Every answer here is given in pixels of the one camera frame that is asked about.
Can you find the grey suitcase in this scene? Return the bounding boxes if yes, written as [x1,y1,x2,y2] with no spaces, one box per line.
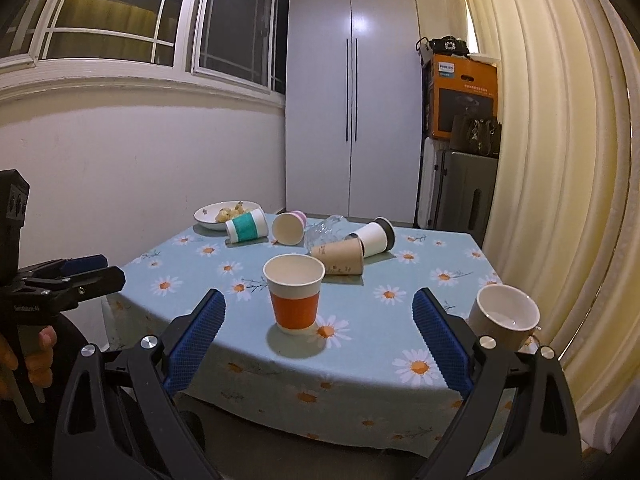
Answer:
[434,149,499,247]

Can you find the yellow food pieces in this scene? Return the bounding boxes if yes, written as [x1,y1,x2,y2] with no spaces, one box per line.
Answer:
[215,201,254,224]

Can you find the brown paper cup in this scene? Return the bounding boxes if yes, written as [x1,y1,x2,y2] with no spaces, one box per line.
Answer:
[310,238,366,276]

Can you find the white framed window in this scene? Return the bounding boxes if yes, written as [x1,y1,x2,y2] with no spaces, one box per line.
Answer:
[190,0,292,96]
[0,0,192,68]

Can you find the pink paper cup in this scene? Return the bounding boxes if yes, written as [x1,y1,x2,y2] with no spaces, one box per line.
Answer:
[271,210,307,246]

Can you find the black bag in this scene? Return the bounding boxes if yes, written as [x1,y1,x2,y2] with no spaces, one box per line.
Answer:
[416,36,471,58]

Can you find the white bowl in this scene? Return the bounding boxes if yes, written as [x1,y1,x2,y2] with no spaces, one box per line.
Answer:
[194,200,262,231]

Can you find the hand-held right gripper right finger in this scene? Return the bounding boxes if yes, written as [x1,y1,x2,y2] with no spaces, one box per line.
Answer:
[411,287,583,480]

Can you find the dark handbag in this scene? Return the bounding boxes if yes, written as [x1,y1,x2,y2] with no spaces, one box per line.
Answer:
[451,114,502,157]

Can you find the white ribbed suitcase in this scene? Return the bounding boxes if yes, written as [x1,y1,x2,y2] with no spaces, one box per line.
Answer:
[417,137,441,228]

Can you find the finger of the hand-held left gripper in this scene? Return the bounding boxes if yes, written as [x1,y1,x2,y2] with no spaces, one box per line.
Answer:
[17,254,109,283]
[47,266,126,307]

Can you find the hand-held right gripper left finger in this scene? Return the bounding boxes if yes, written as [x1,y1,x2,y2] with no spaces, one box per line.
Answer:
[52,288,227,480]

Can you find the cream curtain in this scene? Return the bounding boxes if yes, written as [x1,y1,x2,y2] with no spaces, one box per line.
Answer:
[447,0,640,461]

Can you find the orange and white paper cup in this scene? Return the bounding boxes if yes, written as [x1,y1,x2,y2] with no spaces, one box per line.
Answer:
[263,254,327,336]

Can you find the person's left hand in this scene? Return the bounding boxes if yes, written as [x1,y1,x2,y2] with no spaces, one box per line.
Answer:
[0,325,57,402]

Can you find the clear plastic bottle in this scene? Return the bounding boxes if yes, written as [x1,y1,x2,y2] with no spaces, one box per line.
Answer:
[303,214,351,252]

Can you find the blue daisy print tablecloth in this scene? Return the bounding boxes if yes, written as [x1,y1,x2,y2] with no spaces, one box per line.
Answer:
[102,212,501,453]

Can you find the white cup with black lid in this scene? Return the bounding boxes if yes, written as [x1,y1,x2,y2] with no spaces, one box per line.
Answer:
[348,217,395,259]

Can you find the beige ceramic mug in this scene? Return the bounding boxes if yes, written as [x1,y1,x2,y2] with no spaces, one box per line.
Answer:
[467,284,542,353]

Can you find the white wardrobe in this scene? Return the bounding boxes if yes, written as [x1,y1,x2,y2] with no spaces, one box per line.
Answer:
[285,0,423,226]

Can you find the teal and white paper cup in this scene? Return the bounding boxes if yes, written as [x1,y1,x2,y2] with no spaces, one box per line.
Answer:
[224,208,269,245]

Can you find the orange cardboard box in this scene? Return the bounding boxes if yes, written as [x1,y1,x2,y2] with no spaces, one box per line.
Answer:
[429,53,499,141]

